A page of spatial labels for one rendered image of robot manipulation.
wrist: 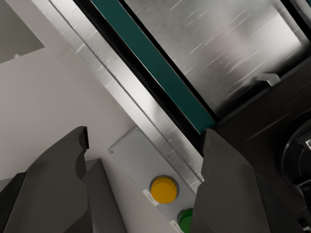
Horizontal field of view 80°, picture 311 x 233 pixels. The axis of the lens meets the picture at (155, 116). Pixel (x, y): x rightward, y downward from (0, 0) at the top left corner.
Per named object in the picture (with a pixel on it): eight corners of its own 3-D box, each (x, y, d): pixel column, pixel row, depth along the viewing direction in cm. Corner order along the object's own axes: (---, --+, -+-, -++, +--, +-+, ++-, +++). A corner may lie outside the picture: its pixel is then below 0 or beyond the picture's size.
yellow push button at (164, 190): (163, 200, 31) (161, 209, 29) (147, 182, 31) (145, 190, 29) (182, 188, 30) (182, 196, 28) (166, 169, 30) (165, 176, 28)
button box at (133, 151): (187, 218, 37) (188, 246, 31) (118, 138, 36) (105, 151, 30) (216, 200, 36) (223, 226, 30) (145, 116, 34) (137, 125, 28)
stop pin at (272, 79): (259, 85, 28) (271, 87, 24) (254, 79, 28) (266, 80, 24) (267, 79, 27) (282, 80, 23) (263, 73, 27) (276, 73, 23)
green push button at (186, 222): (189, 230, 32) (189, 240, 30) (174, 213, 31) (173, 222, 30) (208, 219, 31) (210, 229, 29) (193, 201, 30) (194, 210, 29)
